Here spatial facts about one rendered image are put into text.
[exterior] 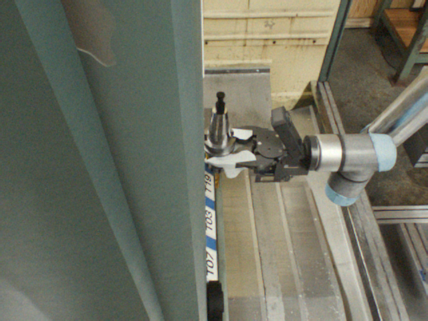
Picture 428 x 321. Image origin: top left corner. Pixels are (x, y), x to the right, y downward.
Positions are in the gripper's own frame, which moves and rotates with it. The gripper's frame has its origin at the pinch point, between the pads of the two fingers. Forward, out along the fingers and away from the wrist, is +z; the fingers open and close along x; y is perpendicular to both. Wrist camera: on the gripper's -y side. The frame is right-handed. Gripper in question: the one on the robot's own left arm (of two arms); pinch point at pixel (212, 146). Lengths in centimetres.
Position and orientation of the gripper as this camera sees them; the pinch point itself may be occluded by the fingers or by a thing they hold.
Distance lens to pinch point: 73.7
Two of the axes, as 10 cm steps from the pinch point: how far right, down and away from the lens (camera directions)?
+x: -0.3, -7.7, 6.4
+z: -10.0, 0.1, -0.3
